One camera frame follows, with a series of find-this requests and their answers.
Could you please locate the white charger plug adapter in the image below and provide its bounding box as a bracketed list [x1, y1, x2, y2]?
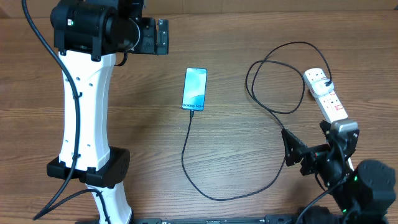
[310, 79, 334, 98]

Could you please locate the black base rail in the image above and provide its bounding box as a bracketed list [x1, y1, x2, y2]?
[132, 214, 298, 224]

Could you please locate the blue Samsung Galaxy smartphone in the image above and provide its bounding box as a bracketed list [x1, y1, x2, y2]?
[182, 68, 208, 111]

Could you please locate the white power strip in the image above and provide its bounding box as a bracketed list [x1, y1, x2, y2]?
[303, 68, 348, 123]

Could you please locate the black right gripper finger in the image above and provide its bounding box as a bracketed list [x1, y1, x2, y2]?
[319, 120, 331, 137]
[281, 128, 308, 166]

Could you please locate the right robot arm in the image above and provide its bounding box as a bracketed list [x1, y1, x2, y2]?
[281, 119, 396, 223]

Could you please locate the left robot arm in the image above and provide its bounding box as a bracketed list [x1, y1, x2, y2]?
[47, 0, 169, 223]

